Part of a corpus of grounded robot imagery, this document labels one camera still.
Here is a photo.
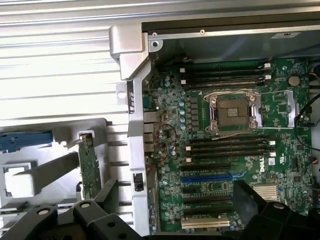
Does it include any silver CPU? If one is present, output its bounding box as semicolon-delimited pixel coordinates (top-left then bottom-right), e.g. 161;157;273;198
2;162;36;197

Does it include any CPU socket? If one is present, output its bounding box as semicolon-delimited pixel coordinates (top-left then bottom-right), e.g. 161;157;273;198
203;89;261;134

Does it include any silver finned heat sink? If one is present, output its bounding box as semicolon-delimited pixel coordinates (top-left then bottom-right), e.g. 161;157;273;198
251;184;280;201

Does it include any green RAM stick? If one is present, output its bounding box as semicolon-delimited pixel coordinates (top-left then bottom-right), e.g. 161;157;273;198
0;201;35;215
78;133;103;201

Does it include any green Dell motherboard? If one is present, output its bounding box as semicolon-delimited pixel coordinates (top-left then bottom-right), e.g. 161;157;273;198
142;58;316;240

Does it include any black expansion slot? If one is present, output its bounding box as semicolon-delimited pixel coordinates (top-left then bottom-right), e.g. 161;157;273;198
183;195;233;205
183;205;234;216

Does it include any white expansion slot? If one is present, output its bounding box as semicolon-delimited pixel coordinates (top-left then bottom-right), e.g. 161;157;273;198
180;215;231;230

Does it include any grey parts rack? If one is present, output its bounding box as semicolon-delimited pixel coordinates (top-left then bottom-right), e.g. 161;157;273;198
0;117;131;221

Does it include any blue expansion slot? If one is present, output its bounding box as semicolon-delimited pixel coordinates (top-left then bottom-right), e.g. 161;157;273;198
181;174;236;184

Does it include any black RAM slot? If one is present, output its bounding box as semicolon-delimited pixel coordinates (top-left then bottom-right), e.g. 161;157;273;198
181;80;273;89
180;70;272;77
179;65;272;73
181;75;273;84
186;152;277;164
186;141;276;152
188;136;272;145
189;147;273;157

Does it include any blue plastic part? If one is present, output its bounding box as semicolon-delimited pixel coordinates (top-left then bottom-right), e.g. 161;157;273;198
0;131;54;153

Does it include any metal port stack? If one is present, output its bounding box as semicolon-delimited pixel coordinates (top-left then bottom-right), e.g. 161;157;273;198
143;111;156;154

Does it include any silver socket cover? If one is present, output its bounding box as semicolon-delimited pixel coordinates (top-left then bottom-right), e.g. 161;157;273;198
257;90;300;130

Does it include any silver open PC case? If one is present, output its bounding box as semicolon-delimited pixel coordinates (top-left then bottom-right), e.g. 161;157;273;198
108;20;320;240

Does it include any white case sticker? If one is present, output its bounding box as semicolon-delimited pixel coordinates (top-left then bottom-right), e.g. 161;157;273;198
270;30;305;40

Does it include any black wire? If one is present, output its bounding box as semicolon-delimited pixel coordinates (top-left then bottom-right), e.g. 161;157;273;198
293;94;320;151

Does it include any thin red wire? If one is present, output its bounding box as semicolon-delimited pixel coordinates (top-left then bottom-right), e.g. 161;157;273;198
149;122;179;173

